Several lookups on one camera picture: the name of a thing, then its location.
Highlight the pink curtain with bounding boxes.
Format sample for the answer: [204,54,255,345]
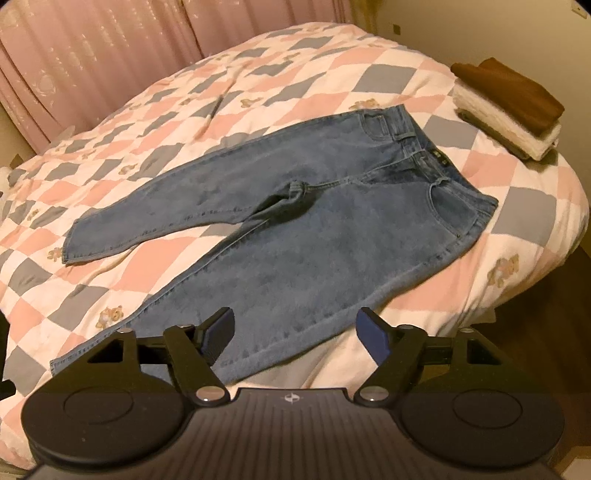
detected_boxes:
[0,0,384,158]

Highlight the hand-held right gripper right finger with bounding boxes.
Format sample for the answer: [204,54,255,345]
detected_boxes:
[354,308,519,407]

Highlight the blue denim jeans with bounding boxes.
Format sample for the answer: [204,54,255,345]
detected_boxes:
[50,104,499,385]

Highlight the brown folded cloth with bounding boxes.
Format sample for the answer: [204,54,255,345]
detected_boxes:
[451,58,565,136]

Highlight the pink grey checked quilt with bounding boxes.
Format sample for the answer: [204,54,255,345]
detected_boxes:
[0,21,591,467]

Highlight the white folded knit cloth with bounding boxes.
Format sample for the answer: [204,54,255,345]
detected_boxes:
[452,85,563,162]

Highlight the grey-green folded cloth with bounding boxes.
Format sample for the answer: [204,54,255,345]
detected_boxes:
[457,109,532,160]

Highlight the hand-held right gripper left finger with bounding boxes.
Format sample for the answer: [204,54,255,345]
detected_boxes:
[69,308,236,407]

